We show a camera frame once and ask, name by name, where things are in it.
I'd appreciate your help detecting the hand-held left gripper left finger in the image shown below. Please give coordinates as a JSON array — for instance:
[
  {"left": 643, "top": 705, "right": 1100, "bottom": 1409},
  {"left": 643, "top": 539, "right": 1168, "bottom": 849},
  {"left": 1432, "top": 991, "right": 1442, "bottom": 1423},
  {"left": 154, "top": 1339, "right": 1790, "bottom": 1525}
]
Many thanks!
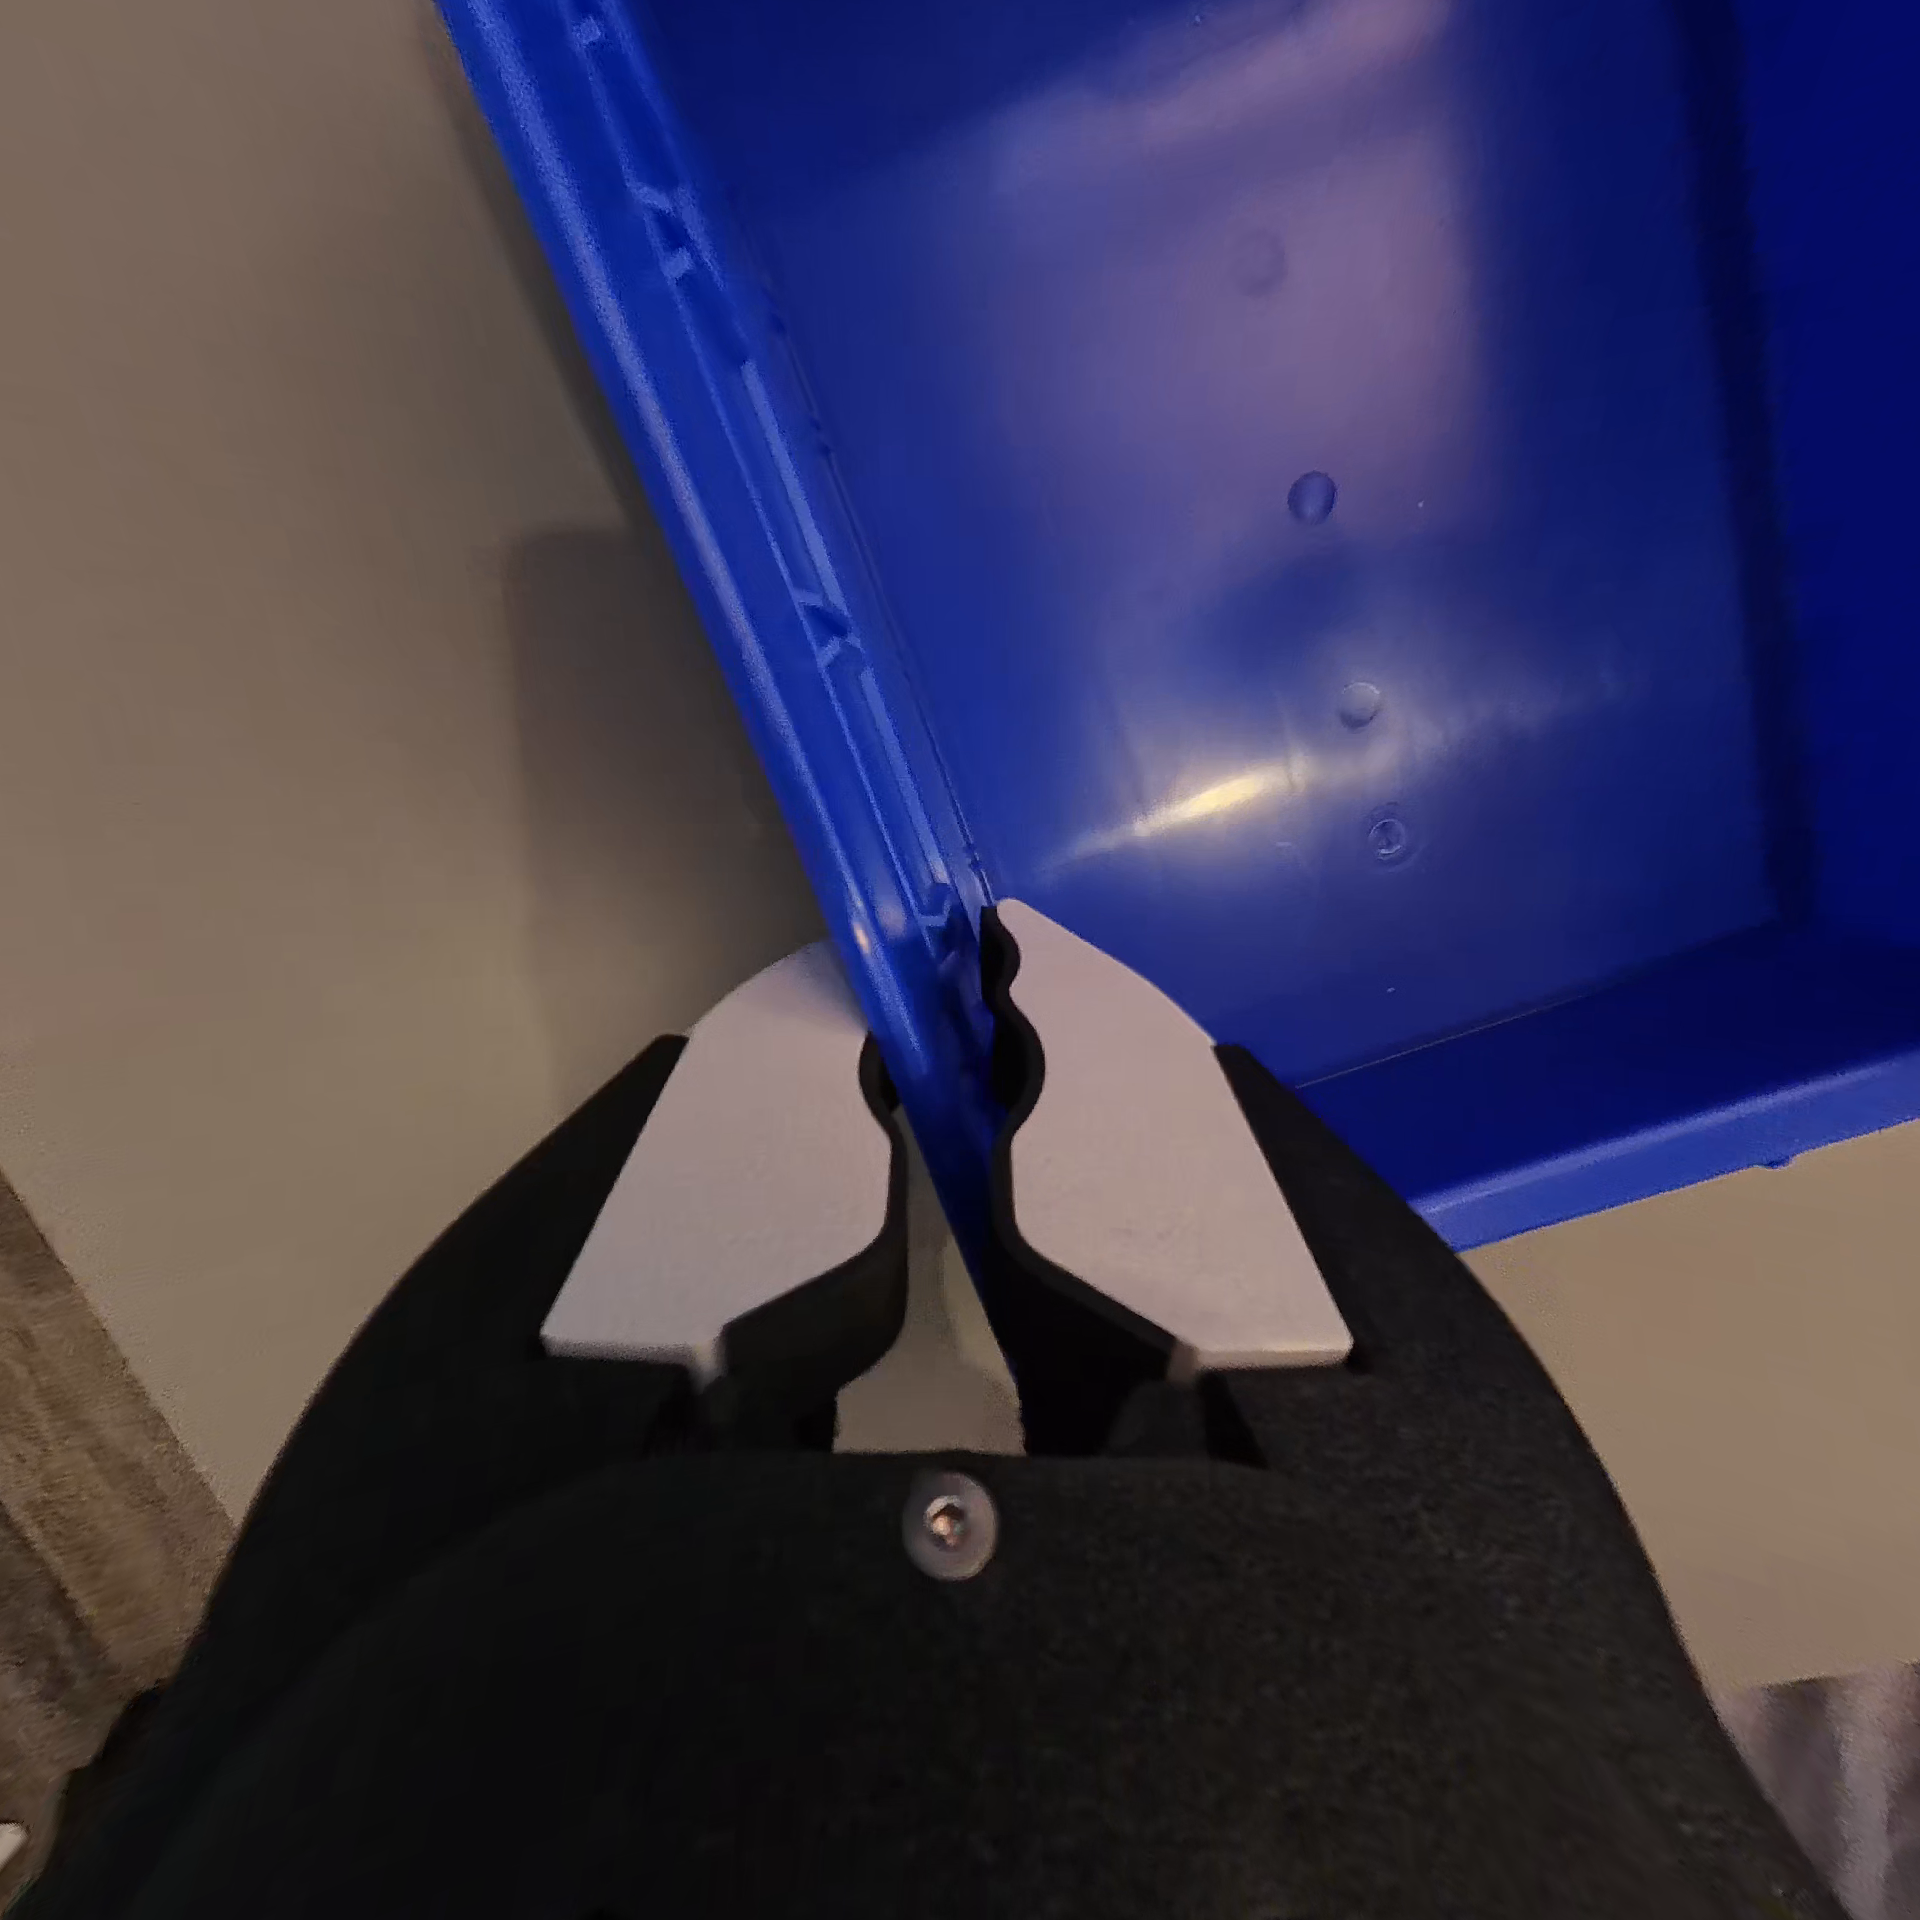
[{"left": 542, "top": 946, "right": 917, "bottom": 1413}]

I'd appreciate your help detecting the person's leg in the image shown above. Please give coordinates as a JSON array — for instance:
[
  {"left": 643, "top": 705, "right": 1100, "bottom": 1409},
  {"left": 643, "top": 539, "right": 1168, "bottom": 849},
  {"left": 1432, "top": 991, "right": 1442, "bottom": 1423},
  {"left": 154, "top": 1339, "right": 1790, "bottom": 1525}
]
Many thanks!
[{"left": 1716, "top": 1665, "right": 1920, "bottom": 1920}]

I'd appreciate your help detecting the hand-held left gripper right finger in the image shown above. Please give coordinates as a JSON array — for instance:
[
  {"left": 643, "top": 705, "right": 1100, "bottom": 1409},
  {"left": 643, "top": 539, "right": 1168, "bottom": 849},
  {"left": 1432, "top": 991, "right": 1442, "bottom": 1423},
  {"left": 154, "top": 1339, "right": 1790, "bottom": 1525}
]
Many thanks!
[{"left": 975, "top": 895, "right": 1355, "bottom": 1417}]

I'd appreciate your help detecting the blue plastic bin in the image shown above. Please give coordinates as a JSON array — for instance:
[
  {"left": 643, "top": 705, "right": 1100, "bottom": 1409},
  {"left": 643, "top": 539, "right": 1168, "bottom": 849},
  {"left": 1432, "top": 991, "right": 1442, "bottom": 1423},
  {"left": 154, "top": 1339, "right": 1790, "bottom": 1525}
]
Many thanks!
[{"left": 437, "top": 0, "right": 1920, "bottom": 1441}]

